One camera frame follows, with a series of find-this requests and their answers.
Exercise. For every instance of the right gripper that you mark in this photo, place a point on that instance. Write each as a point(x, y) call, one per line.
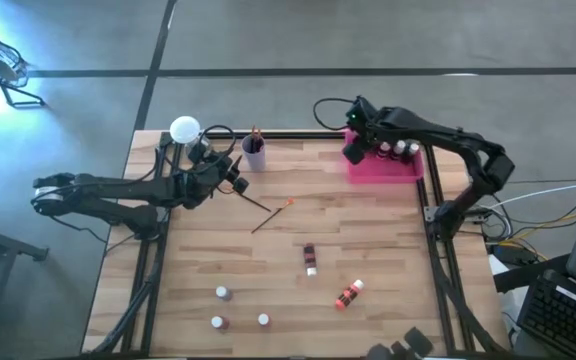
point(355, 152)

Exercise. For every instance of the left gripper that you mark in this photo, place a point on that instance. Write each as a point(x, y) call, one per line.
point(193, 185)

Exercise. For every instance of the small pink paint bottle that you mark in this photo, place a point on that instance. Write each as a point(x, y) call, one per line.
point(383, 149)

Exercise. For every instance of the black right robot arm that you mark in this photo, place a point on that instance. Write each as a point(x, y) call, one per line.
point(443, 132)

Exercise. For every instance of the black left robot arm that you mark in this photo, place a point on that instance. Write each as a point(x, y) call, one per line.
point(118, 189)

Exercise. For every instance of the brown striped paint bottle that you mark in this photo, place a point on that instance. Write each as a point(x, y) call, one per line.
point(310, 257)

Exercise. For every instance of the small purple paint bottle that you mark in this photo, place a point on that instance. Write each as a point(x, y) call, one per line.
point(223, 292)

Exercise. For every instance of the orange black-striped paint bottle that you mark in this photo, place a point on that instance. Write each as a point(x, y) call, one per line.
point(263, 319)
point(349, 295)

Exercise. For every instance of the small red paint bottle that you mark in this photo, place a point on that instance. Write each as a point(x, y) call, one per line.
point(217, 322)

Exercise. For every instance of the lilac plastic cup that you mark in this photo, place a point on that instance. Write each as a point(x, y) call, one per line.
point(254, 162)

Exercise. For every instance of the pink plastic bin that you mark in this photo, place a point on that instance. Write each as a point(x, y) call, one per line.
point(388, 172)

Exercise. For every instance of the white globe table lamp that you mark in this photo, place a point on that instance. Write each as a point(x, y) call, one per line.
point(184, 129)

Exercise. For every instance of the black power brick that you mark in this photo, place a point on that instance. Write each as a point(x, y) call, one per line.
point(515, 254)

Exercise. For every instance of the black keyboard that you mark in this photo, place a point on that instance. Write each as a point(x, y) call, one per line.
point(563, 315)

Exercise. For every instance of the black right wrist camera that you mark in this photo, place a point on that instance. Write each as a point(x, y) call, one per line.
point(357, 112)

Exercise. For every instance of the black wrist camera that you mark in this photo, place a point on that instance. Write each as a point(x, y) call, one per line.
point(357, 112)
point(198, 154)

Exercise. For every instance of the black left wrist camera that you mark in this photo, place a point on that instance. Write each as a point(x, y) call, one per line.
point(198, 154)

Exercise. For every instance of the grey corner bracket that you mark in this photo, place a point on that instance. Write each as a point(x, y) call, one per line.
point(430, 214)

